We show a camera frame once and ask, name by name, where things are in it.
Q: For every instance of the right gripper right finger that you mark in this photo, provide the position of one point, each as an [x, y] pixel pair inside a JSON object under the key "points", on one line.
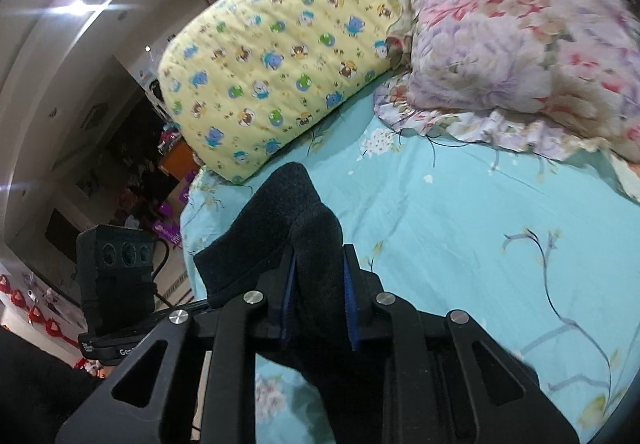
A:
{"points": [[400, 371]]}

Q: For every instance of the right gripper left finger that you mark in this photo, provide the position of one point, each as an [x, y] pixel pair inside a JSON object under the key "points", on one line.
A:
{"points": [[253, 321]]}

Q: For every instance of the black pants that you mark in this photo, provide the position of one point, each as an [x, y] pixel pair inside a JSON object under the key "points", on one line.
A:
{"points": [[285, 213]]}

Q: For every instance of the dark sleeve left forearm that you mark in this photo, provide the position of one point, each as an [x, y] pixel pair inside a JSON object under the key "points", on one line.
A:
{"points": [[38, 391]]}

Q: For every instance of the teal floral bed sheet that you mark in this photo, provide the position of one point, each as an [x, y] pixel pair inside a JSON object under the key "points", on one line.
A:
{"points": [[544, 255]]}

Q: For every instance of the yellow cartoon print pillow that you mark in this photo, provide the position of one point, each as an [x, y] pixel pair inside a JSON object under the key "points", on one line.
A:
{"points": [[246, 77]]}

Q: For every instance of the pink purple floral pillow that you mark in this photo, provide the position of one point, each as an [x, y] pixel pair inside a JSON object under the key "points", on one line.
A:
{"points": [[552, 78]]}

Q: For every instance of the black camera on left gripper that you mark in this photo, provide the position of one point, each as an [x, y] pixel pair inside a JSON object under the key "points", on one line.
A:
{"points": [[114, 273]]}

